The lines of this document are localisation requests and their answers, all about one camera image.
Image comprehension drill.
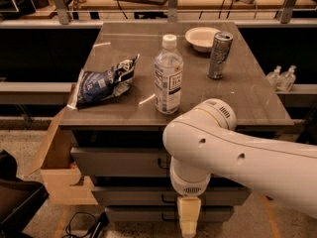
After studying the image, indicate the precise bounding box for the grey middle drawer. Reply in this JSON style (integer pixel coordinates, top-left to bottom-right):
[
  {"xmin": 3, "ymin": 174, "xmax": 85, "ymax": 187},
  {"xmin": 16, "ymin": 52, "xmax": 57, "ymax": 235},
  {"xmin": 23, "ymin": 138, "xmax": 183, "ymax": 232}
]
[{"xmin": 92, "ymin": 186, "xmax": 251, "ymax": 206}]

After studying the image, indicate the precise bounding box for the right sanitizer bottle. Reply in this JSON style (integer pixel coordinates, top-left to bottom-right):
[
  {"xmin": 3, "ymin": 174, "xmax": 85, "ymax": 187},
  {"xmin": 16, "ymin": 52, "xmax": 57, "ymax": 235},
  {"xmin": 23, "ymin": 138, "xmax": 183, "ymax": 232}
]
[{"xmin": 277, "ymin": 65, "xmax": 296, "ymax": 91}]

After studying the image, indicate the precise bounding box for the clear plastic water bottle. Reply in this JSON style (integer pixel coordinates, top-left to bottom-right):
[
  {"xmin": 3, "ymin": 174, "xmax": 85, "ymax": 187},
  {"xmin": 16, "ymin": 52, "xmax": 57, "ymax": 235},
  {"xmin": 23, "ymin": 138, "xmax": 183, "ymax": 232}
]
[{"xmin": 154, "ymin": 34, "xmax": 183, "ymax": 114}]

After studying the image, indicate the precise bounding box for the grey top drawer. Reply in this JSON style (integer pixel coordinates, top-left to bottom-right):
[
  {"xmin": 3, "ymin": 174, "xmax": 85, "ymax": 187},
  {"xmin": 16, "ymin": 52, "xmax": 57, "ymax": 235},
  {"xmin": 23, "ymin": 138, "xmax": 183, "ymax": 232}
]
[{"xmin": 70, "ymin": 147, "xmax": 170, "ymax": 178}]

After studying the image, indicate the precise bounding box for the blue chip bag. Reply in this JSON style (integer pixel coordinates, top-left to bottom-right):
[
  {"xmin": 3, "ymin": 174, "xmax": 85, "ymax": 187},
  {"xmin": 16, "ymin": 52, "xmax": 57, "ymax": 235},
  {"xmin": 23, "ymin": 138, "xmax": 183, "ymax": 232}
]
[{"xmin": 67, "ymin": 55, "xmax": 140, "ymax": 109}]

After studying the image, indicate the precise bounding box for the black cable on floor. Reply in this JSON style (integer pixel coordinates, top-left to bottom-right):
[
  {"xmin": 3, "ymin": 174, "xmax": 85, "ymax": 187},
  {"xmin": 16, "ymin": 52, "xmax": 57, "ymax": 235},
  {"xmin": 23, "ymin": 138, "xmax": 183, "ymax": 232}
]
[{"xmin": 60, "ymin": 211, "xmax": 110, "ymax": 238}]

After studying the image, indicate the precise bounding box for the white bowl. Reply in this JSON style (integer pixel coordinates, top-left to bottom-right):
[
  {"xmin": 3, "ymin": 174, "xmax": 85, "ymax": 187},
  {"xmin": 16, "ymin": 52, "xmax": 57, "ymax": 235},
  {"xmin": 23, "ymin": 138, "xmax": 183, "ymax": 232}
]
[{"xmin": 185, "ymin": 27, "xmax": 219, "ymax": 53}]

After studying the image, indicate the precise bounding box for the cardboard box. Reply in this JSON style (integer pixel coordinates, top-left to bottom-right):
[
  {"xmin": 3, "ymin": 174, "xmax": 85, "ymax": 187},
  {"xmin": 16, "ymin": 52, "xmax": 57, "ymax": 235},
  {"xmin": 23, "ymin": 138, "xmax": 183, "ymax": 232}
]
[{"xmin": 29, "ymin": 110, "xmax": 97, "ymax": 205}]

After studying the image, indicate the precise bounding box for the black office chair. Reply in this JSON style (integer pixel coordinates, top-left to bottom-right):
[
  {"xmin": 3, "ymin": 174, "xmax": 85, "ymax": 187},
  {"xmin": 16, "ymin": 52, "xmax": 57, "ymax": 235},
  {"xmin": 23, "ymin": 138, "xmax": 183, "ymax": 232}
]
[{"xmin": 0, "ymin": 150, "xmax": 49, "ymax": 238}]

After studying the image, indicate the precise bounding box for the sanitizer bottle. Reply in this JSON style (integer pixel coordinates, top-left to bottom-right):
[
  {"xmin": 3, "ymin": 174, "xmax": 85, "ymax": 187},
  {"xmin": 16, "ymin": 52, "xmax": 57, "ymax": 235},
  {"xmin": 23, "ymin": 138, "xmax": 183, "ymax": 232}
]
[
  {"xmin": 266, "ymin": 65, "xmax": 281, "ymax": 90},
  {"xmin": 277, "ymin": 65, "xmax": 296, "ymax": 91}
]

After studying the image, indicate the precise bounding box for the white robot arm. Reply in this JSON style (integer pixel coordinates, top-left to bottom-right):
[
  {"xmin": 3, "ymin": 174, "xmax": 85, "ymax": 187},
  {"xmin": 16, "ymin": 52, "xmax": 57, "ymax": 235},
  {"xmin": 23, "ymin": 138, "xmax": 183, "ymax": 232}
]
[{"xmin": 162, "ymin": 99, "xmax": 317, "ymax": 238}]

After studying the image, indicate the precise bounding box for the left sanitizer bottle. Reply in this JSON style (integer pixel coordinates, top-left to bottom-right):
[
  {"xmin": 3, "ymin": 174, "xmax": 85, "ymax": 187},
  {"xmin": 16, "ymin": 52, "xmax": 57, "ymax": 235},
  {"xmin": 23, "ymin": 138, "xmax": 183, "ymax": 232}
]
[{"xmin": 266, "ymin": 65, "xmax": 281, "ymax": 90}]

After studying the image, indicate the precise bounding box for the silver drink can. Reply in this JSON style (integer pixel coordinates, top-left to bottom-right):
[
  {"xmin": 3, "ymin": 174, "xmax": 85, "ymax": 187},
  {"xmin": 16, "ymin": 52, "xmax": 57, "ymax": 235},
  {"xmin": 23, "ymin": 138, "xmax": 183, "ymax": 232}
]
[{"xmin": 207, "ymin": 32, "xmax": 233, "ymax": 79}]

